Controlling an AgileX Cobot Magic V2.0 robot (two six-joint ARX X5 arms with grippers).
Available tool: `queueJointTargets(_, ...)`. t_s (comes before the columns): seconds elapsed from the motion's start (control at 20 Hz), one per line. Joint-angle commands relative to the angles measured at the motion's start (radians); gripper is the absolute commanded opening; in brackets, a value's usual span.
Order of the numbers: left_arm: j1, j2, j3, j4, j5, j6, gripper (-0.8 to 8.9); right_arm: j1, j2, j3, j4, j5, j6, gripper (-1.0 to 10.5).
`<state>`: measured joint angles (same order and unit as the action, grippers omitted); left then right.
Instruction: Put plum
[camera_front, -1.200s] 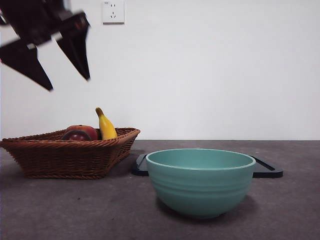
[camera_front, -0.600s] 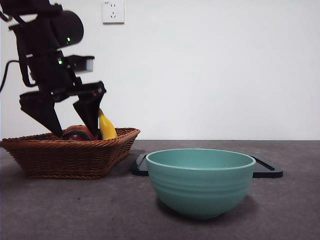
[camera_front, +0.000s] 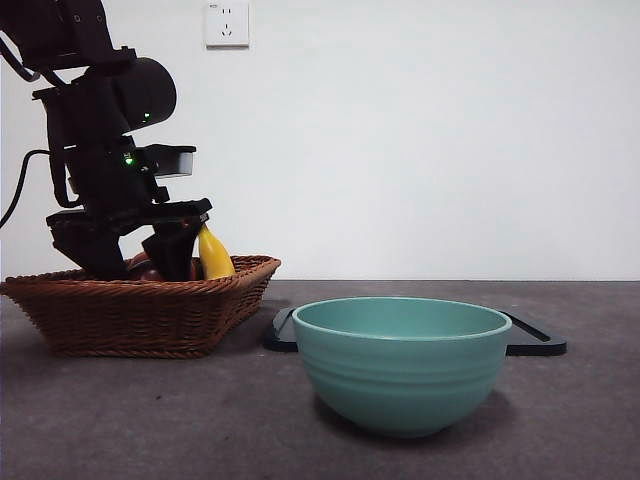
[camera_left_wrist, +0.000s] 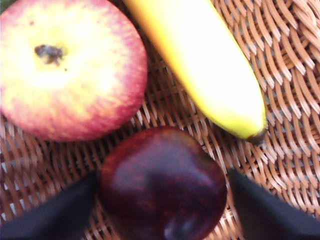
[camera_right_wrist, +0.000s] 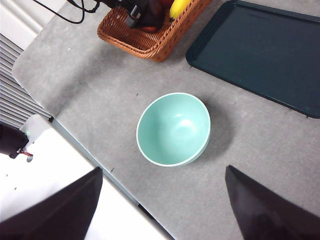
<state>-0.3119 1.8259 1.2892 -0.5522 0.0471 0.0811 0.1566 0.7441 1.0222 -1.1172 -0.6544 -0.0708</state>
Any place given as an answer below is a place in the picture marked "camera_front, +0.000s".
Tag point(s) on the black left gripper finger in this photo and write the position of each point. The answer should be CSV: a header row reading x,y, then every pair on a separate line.
x,y
175,250
90,250

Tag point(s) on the teal ceramic bowl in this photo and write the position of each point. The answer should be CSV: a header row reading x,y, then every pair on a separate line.
x,y
400,370

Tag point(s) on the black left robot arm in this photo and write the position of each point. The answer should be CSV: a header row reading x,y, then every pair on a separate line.
x,y
150,90

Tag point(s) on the red yellow apple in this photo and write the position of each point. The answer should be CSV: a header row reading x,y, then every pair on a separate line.
x,y
137,260

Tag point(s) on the yellow banana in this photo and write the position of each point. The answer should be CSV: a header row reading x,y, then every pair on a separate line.
x,y
215,255

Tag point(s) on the brown wicker basket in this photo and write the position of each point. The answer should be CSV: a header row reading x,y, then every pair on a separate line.
x,y
140,315

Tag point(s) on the dark rectangular tray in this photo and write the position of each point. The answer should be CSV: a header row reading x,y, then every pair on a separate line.
x,y
540,345

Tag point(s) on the white wall socket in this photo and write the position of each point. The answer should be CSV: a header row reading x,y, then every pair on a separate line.
x,y
227,25

